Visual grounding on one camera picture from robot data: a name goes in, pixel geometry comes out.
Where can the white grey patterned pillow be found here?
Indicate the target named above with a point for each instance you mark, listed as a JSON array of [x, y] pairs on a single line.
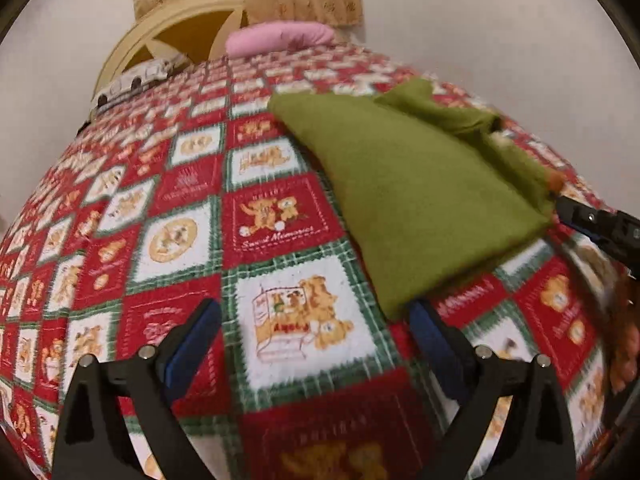
[[145, 72]]

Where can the pink pillow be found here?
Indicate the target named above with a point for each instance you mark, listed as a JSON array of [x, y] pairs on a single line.
[[275, 37]]

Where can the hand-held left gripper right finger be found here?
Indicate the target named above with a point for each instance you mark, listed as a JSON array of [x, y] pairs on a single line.
[[437, 347]]

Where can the cream and brown bed headboard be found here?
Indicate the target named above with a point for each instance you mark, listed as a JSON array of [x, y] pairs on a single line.
[[190, 35]]

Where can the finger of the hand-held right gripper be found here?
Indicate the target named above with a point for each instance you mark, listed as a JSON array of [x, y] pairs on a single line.
[[605, 227]]

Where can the green striped knit sweater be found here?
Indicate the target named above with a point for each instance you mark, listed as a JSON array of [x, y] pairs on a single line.
[[410, 185]]

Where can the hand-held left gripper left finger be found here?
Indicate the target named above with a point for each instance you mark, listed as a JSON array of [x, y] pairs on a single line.
[[187, 355]]

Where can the red bear print blanket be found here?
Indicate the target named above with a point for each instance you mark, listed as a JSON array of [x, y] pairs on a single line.
[[200, 240]]

